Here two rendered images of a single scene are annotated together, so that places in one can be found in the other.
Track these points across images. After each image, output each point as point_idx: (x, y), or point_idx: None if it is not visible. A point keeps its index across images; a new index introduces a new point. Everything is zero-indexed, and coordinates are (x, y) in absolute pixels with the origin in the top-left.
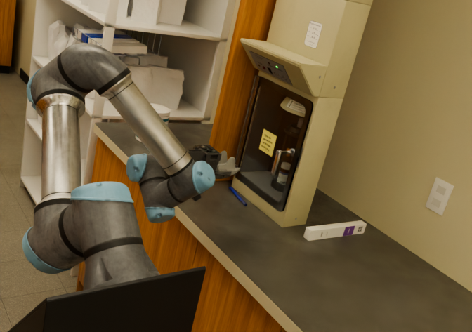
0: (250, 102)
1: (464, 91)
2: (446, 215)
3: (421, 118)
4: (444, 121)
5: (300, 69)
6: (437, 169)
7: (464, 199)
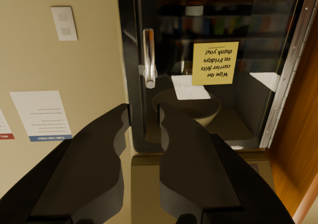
0: (278, 108)
1: (96, 108)
2: (48, 10)
3: (119, 79)
4: (99, 84)
5: (132, 221)
6: (82, 46)
7: (44, 33)
